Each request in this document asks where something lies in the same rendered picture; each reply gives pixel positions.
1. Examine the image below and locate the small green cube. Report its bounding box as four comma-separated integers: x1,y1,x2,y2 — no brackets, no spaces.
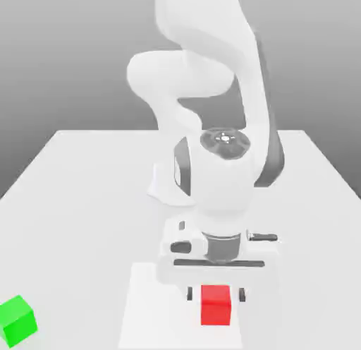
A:
0,294,39,350

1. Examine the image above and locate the small red cube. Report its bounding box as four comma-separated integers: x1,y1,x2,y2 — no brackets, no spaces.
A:
200,284,233,327

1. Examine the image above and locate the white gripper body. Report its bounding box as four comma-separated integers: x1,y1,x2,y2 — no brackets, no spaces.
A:
156,250,280,289

